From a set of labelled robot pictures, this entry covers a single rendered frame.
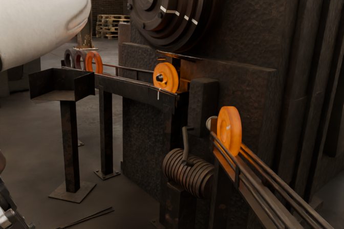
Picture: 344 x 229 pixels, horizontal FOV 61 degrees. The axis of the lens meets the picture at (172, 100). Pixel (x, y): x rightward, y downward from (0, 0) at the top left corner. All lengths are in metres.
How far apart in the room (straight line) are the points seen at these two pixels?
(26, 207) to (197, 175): 1.10
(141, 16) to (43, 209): 1.16
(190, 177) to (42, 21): 0.81
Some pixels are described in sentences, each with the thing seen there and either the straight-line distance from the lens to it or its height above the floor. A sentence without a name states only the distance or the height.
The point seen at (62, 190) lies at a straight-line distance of 1.93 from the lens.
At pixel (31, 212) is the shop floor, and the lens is 1.82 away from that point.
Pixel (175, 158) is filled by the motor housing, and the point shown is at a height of 0.52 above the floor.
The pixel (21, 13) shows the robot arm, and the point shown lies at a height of 1.04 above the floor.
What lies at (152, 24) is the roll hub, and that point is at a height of 1.00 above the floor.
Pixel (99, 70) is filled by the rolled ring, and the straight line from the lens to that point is 1.87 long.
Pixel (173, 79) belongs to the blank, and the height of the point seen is 0.77.
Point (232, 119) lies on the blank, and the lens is 0.85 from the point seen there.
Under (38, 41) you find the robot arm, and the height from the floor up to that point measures 1.01.
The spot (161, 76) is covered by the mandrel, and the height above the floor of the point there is 0.77.
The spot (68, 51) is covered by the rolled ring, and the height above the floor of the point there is 0.75.
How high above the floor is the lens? 1.05
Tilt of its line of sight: 17 degrees down
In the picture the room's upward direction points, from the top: 3 degrees clockwise
